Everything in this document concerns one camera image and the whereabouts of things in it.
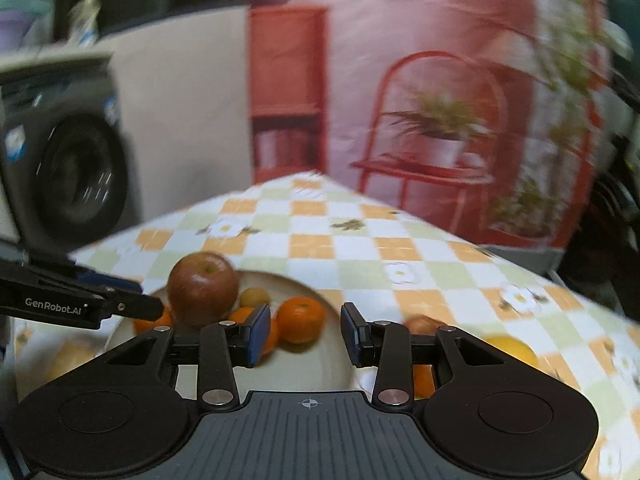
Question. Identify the purple plastic basin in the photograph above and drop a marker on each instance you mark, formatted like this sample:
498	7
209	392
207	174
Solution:
17	25

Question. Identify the white printed packet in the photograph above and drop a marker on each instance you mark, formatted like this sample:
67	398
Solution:
85	20

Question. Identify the round orange-yellow lemon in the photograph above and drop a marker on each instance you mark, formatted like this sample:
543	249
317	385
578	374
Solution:
510	349

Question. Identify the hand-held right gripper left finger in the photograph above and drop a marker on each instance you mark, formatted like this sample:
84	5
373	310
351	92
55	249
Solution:
257	335

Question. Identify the dark red apple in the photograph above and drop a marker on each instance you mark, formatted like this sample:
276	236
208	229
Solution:
422	325

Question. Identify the bright yellow lemon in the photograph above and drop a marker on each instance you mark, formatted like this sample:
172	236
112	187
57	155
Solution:
67	360

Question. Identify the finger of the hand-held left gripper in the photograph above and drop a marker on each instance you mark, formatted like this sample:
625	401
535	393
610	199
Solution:
107	282
132	306

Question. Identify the large streaky red apple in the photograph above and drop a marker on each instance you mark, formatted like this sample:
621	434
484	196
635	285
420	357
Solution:
200	287

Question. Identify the small tan fruit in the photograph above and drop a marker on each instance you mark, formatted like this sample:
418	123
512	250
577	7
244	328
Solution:
252	297

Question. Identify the checkered floral tablecloth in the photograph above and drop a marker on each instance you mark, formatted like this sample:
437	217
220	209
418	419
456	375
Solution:
350	240

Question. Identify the black exercise bike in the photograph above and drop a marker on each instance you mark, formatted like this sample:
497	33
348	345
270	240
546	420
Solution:
610	240

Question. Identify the tangerine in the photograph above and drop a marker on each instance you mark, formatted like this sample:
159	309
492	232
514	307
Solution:
424	380
300	320
152	324
239	315

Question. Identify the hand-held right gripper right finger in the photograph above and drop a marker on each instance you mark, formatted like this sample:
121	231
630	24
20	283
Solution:
354	335

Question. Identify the beige plate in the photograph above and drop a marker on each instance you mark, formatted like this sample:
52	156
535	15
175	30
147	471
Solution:
305	360

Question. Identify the grey washing machine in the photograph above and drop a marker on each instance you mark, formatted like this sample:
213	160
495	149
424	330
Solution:
75	170

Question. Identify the printed pink backdrop cloth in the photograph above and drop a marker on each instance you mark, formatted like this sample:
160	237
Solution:
400	20

